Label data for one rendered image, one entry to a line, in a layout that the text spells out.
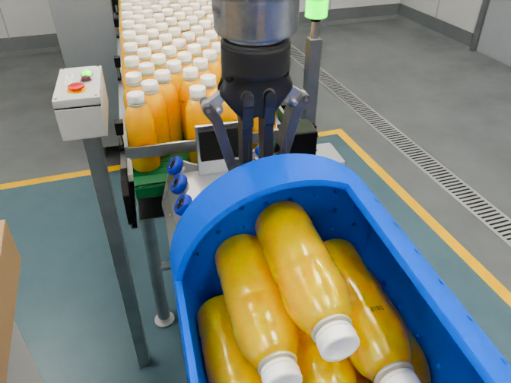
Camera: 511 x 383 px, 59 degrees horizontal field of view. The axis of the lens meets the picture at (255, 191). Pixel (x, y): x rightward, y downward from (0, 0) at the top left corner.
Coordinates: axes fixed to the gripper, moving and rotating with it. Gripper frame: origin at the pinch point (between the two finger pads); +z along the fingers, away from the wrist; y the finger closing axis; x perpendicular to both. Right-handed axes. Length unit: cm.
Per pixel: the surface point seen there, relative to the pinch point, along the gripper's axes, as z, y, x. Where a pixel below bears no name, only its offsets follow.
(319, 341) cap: 0.7, 0.0, 23.5
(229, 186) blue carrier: -5.8, 4.6, 6.3
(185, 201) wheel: 18.1, 7.5, -24.6
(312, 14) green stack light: -1, -36, -76
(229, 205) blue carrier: -5.5, 5.3, 9.2
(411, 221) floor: 116, -113, -111
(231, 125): 11.4, -5.2, -40.8
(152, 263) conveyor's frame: 81, 18, -77
